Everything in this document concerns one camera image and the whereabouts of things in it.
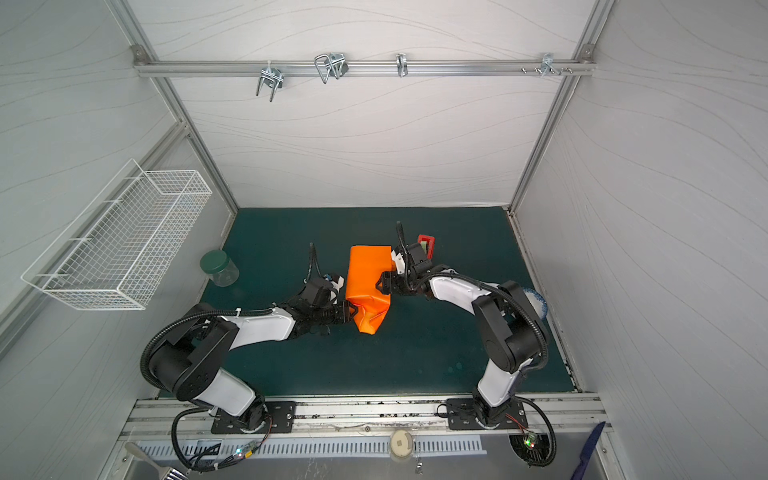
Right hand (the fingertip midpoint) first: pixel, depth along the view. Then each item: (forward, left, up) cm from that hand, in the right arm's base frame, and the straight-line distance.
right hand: (390, 278), depth 93 cm
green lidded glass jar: (-1, +53, +5) cm, 53 cm away
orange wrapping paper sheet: (+5, +8, 0) cm, 10 cm away
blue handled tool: (-40, -50, -8) cm, 65 cm away
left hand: (-8, +10, -4) cm, 13 cm away
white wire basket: (-11, +62, +27) cm, 69 cm away
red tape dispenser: (+14, -12, 0) cm, 19 cm away
